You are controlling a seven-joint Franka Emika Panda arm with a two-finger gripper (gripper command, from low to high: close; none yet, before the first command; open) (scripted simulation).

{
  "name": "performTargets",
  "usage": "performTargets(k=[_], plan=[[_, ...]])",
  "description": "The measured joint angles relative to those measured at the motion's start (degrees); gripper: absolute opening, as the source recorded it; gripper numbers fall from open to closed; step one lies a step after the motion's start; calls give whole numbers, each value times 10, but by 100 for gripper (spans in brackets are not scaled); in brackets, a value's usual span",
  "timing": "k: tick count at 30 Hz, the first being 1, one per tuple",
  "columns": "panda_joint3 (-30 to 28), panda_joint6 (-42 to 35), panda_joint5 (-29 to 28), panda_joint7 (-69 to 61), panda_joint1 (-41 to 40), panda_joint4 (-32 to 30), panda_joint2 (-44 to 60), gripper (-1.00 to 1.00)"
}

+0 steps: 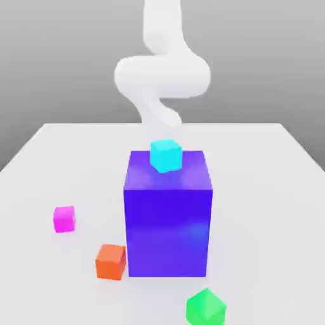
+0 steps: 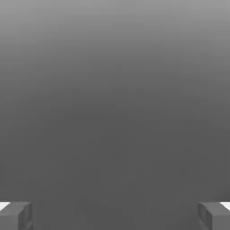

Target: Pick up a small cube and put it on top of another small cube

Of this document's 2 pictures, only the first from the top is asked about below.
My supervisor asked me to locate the small cyan cube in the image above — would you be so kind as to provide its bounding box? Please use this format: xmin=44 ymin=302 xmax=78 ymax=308
xmin=149 ymin=138 xmax=183 ymax=174

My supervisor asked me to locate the small orange cube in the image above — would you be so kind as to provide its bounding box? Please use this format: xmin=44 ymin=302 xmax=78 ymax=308
xmin=95 ymin=243 xmax=127 ymax=282

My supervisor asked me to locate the small magenta cube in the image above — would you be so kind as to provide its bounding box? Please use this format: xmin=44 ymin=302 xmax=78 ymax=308
xmin=53 ymin=205 xmax=76 ymax=234

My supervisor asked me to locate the small green cube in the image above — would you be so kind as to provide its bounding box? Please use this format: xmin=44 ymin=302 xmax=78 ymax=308
xmin=185 ymin=287 xmax=227 ymax=325

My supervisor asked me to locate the large blue box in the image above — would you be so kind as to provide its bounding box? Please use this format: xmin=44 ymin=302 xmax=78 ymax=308
xmin=123 ymin=150 xmax=213 ymax=278

